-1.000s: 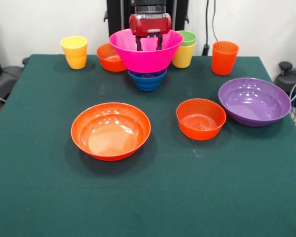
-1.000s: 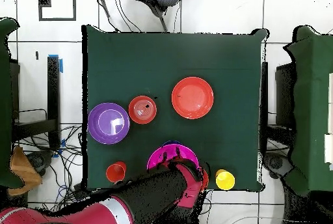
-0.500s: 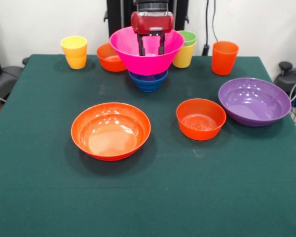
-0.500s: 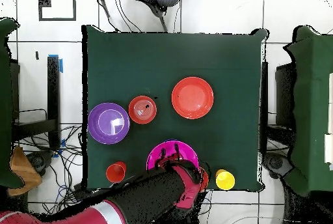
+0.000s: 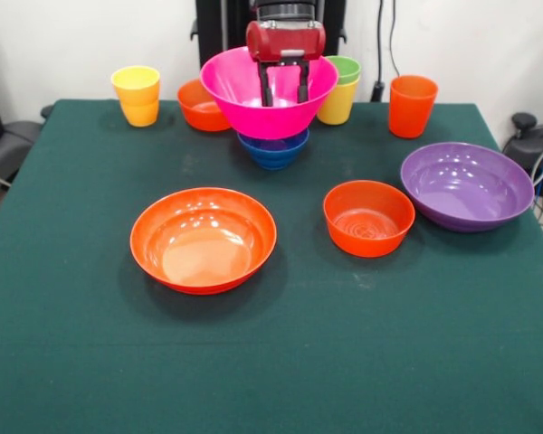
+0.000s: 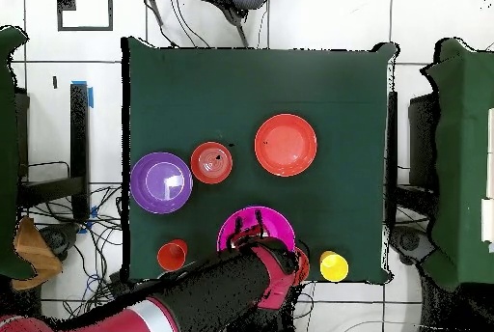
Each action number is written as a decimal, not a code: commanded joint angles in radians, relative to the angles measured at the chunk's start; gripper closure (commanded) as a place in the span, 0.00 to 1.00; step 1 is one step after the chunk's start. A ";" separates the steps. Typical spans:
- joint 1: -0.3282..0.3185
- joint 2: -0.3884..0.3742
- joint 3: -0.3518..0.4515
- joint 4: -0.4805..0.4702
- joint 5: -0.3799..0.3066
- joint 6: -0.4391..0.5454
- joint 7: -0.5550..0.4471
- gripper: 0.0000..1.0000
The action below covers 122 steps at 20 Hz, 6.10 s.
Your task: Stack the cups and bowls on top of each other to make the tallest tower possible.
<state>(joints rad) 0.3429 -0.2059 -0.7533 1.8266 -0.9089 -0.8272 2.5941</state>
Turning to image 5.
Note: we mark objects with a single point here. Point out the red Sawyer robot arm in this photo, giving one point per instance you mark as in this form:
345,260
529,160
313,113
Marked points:
285,9

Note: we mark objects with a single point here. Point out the large pink plastic bowl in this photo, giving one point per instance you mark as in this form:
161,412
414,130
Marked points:
235,90

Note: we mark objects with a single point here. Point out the purple plastic bowl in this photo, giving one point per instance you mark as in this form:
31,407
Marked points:
466,199

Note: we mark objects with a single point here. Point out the yellow plastic cup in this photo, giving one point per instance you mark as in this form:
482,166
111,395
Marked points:
136,79
339,106

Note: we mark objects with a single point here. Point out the black stand base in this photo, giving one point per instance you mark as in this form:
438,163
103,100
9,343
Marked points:
13,144
522,149

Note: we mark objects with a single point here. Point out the large orange plastic bowl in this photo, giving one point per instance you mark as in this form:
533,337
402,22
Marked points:
199,253

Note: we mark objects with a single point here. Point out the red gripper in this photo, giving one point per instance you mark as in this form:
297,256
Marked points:
285,40

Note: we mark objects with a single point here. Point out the blue plastic bowl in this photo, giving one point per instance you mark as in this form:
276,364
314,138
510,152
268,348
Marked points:
273,156

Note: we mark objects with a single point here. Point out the dark green tablecloth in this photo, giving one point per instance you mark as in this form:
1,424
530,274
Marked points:
271,352

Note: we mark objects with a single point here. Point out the small orange plastic bowl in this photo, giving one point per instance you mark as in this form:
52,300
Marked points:
366,244
199,113

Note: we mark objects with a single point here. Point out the green plastic cup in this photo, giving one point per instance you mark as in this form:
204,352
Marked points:
349,68

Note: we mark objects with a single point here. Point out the light orange plastic cup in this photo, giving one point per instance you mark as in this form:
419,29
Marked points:
139,115

